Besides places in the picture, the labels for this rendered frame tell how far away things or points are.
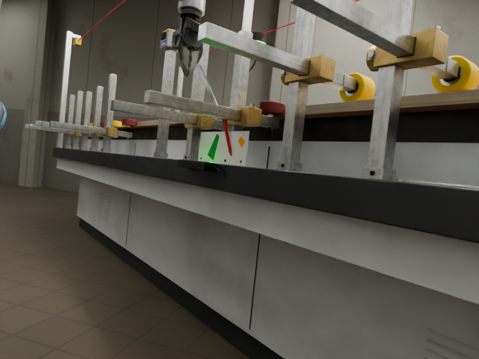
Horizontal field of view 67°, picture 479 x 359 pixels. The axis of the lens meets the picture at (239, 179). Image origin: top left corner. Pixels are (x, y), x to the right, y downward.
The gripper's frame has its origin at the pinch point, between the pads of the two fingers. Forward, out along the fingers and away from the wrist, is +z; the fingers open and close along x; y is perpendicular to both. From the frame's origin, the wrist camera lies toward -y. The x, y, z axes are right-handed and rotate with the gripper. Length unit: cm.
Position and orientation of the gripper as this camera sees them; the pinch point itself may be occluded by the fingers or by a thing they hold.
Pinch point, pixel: (187, 72)
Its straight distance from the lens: 127.4
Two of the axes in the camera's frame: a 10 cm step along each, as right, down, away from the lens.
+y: -6.0, -0.9, 7.9
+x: -7.9, -0.6, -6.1
